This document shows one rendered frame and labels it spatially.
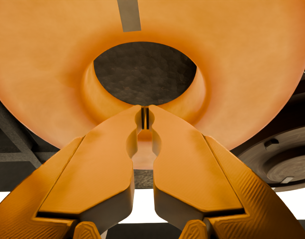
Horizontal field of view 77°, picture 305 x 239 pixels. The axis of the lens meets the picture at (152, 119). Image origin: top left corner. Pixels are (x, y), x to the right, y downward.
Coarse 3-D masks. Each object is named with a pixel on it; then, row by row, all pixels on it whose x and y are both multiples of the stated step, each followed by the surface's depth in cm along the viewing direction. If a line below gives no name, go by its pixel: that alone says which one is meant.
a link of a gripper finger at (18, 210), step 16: (48, 160) 8; (64, 160) 8; (32, 176) 7; (48, 176) 7; (16, 192) 6; (32, 192) 6; (48, 192) 6; (0, 208) 6; (16, 208) 6; (32, 208) 6; (0, 224) 5; (16, 224) 5; (32, 224) 5; (48, 224) 5; (64, 224) 5
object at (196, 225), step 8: (80, 224) 5; (88, 224) 5; (192, 224) 5; (200, 224) 5; (80, 232) 5; (88, 232) 5; (96, 232) 5; (184, 232) 5; (192, 232) 5; (200, 232) 5
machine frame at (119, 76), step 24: (120, 48) 45; (144, 48) 45; (168, 48) 46; (96, 72) 50; (120, 72) 50; (144, 72) 50; (168, 72) 50; (192, 72) 50; (120, 96) 56; (144, 96) 56; (168, 96) 56
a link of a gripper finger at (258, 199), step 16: (208, 144) 9; (224, 160) 8; (240, 176) 7; (256, 176) 7; (240, 192) 6; (256, 192) 6; (272, 192) 6; (256, 208) 6; (272, 208) 6; (288, 208) 6; (208, 224) 6; (224, 224) 5; (240, 224) 5; (256, 224) 5; (272, 224) 5; (288, 224) 5
